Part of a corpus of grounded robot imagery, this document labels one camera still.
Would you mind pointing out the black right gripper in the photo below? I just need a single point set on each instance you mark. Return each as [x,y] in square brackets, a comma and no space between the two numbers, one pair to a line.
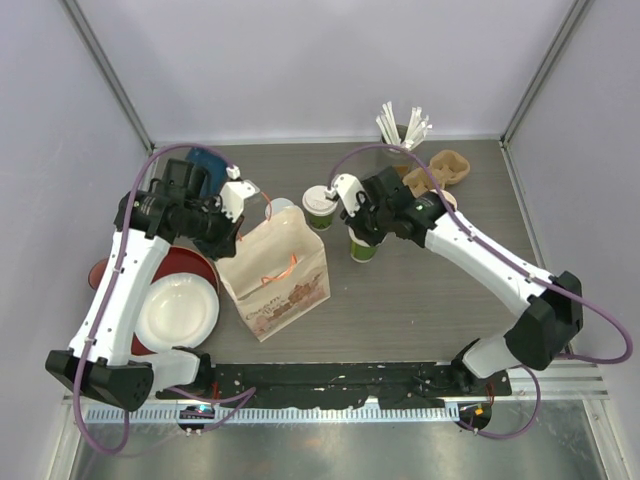
[355,224]

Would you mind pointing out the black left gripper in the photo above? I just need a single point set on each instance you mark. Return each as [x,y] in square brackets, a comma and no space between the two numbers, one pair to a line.
[226,244]

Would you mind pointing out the green paper cup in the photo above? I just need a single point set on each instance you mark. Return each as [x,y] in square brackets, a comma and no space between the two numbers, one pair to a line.
[319,222]
[361,252]

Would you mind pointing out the brown pulp cup carrier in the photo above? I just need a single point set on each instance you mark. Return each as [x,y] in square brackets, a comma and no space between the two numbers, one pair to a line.
[447,168]

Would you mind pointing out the white plastic lid stack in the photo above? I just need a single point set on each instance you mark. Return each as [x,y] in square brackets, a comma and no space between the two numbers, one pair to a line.
[280,203]

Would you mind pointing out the bear print paper bag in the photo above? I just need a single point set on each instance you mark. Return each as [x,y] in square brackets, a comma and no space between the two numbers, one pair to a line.
[279,273]

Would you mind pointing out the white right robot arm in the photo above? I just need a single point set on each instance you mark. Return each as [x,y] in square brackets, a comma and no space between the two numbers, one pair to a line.
[547,315]

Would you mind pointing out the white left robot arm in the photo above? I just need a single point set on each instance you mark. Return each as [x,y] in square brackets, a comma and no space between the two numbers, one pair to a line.
[98,363]

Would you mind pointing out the grey straw holder cup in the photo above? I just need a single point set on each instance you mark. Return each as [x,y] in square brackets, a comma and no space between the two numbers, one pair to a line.
[400,161]

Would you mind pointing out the stacked green paper cups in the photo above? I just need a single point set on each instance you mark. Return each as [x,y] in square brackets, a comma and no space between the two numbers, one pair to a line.
[451,199]

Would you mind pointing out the blue ceramic dish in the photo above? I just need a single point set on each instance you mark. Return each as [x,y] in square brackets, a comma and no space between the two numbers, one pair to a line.
[208,172]

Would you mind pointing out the white paper plate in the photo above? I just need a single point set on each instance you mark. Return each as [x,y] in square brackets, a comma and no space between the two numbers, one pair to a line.
[180,310]

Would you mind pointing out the pink floral mug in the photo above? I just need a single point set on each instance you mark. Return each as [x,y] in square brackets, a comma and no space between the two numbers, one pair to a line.
[96,274]

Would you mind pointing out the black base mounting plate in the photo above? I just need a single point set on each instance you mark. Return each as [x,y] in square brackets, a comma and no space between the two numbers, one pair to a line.
[338,386]

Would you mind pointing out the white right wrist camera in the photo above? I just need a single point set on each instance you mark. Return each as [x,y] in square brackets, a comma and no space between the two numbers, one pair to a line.
[348,189]

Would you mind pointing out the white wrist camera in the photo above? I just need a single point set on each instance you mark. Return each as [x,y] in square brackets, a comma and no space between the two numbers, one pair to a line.
[235,192]
[348,189]

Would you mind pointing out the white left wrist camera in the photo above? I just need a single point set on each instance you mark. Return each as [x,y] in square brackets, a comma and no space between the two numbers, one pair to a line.
[235,192]

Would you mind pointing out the white slotted cable duct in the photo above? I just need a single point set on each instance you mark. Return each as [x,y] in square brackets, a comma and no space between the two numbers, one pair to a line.
[189,413]

